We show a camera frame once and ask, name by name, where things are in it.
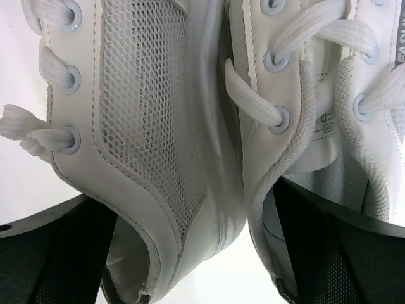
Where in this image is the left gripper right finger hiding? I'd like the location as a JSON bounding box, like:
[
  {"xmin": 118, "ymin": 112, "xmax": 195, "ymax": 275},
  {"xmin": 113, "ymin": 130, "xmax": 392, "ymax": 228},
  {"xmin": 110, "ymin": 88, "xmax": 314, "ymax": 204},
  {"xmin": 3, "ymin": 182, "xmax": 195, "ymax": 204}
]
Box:
[{"xmin": 273, "ymin": 177, "xmax": 404, "ymax": 303}]

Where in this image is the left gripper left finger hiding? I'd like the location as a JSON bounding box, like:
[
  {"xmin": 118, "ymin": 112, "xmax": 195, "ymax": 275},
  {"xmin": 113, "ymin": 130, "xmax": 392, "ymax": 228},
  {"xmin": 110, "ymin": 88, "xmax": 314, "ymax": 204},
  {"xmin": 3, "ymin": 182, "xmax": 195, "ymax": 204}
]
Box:
[{"xmin": 1, "ymin": 194, "xmax": 117, "ymax": 303}]

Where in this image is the white sneaker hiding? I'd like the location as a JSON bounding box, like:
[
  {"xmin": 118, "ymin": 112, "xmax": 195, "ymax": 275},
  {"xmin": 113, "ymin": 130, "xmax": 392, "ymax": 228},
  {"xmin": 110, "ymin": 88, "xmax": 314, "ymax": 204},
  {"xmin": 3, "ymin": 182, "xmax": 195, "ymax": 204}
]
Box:
[
  {"xmin": 225, "ymin": 1, "xmax": 404, "ymax": 286},
  {"xmin": 1, "ymin": 1, "xmax": 246, "ymax": 303}
]

